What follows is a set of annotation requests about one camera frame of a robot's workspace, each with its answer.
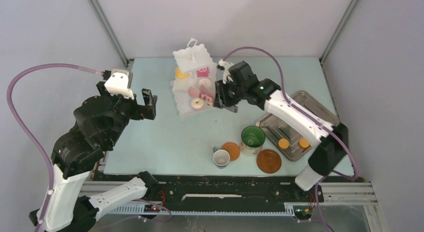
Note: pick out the large wooden coaster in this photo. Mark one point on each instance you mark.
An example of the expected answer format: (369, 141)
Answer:
(268, 161)

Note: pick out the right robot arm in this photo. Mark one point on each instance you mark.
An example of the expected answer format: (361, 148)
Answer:
(328, 140)

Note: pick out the stainless steel tray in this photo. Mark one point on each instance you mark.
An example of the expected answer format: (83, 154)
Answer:
(283, 121)

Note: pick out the white glazed donut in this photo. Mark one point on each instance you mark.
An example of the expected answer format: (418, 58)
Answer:
(197, 103)

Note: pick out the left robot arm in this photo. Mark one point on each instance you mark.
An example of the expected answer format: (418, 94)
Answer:
(99, 123)

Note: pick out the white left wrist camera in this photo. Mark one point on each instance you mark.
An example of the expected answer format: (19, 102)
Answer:
(119, 83)

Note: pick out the small white grey cup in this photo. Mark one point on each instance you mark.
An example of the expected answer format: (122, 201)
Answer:
(221, 158)

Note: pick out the white three-tier dessert stand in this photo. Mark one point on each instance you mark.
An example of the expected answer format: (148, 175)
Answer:
(193, 57)

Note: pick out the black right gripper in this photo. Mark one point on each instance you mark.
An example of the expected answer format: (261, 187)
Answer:
(221, 100)

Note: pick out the small wooden coaster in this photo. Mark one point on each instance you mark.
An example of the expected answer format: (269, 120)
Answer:
(233, 150)

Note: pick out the pink-tipped metal tongs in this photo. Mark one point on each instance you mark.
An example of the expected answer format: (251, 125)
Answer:
(203, 93)

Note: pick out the round biscuit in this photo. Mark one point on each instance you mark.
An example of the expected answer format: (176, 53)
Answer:
(303, 143)
(283, 144)

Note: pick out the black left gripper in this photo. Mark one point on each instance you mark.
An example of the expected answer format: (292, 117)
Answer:
(146, 110)

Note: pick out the large floral green-inside mug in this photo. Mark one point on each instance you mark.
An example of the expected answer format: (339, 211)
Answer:
(252, 140)

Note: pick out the yellow swirl roll cake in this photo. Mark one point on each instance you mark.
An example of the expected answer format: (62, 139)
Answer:
(180, 75)

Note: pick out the white round cream cake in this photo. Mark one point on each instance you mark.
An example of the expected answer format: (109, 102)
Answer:
(205, 82)

